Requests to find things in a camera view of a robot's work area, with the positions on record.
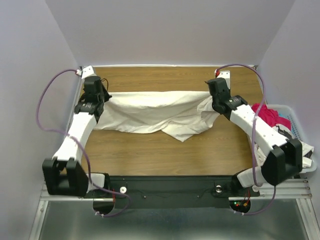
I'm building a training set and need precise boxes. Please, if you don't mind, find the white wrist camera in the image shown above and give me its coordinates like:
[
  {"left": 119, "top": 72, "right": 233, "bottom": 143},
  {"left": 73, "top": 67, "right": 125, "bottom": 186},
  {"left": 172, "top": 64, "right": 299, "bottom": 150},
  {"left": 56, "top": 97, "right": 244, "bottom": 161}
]
[
  {"left": 81, "top": 65, "right": 97, "bottom": 80},
  {"left": 215, "top": 70, "right": 231, "bottom": 89}
]

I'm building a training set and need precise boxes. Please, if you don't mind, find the red t shirt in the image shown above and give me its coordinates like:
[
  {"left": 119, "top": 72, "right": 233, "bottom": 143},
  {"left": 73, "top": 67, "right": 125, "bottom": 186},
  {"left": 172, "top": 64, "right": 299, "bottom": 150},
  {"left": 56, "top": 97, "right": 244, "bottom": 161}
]
[{"left": 258, "top": 104, "right": 292, "bottom": 130}]

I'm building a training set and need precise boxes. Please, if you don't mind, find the white plastic laundry basket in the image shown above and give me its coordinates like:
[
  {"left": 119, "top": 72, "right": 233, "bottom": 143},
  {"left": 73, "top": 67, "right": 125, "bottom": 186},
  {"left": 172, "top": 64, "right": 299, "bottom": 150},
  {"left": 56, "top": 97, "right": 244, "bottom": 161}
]
[{"left": 266, "top": 104, "right": 317, "bottom": 174}]

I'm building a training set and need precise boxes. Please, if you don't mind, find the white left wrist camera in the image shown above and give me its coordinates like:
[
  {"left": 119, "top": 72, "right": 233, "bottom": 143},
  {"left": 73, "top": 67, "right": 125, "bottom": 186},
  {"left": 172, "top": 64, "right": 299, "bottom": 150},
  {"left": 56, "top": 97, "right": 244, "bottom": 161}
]
[{"left": 81, "top": 65, "right": 97, "bottom": 80}]

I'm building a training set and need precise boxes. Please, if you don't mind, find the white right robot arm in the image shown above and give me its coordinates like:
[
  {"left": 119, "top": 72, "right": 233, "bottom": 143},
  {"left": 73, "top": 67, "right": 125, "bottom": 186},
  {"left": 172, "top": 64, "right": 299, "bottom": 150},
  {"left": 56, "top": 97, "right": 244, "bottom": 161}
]
[{"left": 206, "top": 77, "right": 303, "bottom": 195}]

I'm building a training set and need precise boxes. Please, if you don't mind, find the electronics board with leds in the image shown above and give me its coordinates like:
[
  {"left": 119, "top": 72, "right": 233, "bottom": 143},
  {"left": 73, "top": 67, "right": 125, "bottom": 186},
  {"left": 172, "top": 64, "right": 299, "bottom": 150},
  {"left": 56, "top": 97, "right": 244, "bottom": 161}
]
[{"left": 229, "top": 198, "right": 251, "bottom": 210}]

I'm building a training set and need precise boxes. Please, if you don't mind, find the white printed t shirt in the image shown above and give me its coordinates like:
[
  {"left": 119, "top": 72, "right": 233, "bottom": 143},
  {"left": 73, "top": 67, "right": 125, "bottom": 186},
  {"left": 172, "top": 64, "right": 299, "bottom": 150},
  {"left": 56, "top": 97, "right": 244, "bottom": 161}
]
[{"left": 253, "top": 123, "right": 315, "bottom": 170}]

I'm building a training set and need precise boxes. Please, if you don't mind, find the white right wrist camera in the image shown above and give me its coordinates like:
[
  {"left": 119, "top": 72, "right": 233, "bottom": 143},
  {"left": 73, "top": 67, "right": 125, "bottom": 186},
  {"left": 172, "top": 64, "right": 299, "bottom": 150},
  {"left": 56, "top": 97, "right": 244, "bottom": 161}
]
[{"left": 215, "top": 70, "right": 231, "bottom": 89}]

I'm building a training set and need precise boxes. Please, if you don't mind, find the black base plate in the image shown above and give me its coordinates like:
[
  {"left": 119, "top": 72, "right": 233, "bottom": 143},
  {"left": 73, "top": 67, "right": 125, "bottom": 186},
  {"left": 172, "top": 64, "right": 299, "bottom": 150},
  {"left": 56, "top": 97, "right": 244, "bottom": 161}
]
[{"left": 82, "top": 174, "right": 261, "bottom": 210}]

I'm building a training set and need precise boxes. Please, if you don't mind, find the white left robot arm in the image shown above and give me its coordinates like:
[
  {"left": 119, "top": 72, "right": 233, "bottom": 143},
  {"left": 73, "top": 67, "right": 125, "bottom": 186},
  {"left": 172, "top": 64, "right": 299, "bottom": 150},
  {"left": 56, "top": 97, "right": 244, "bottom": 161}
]
[{"left": 42, "top": 75, "right": 112, "bottom": 197}]

